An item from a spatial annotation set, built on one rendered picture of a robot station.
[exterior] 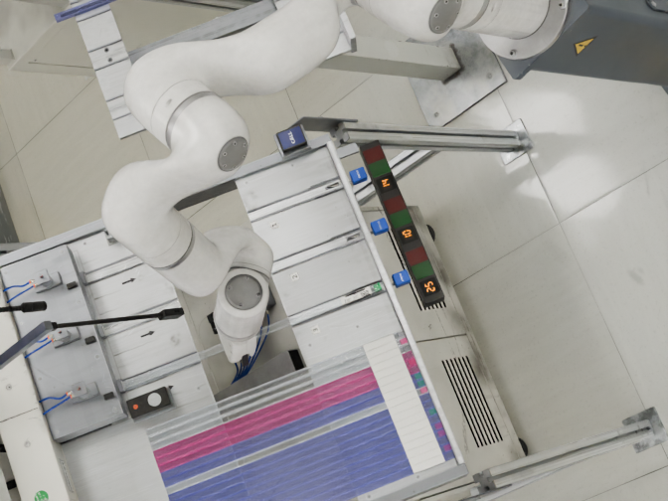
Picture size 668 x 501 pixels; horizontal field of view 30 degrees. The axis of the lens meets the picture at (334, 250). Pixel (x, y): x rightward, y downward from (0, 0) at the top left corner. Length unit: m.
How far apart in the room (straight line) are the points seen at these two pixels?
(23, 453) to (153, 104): 0.81
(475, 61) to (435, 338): 0.69
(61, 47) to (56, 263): 1.12
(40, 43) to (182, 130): 1.68
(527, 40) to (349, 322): 0.61
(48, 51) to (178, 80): 1.67
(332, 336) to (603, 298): 0.81
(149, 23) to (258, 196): 1.11
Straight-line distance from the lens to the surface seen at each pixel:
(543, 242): 2.99
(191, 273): 1.88
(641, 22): 2.34
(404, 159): 2.83
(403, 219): 2.39
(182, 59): 1.77
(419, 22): 1.82
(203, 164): 1.67
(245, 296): 2.02
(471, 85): 3.09
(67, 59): 3.45
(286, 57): 1.76
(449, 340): 2.95
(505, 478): 2.38
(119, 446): 2.34
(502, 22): 2.08
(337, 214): 2.38
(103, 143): 4.08
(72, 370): 2.32
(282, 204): 2.40
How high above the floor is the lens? 2.54
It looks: 49 degrees down
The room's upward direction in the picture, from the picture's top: 94 degrees counter-clockwise
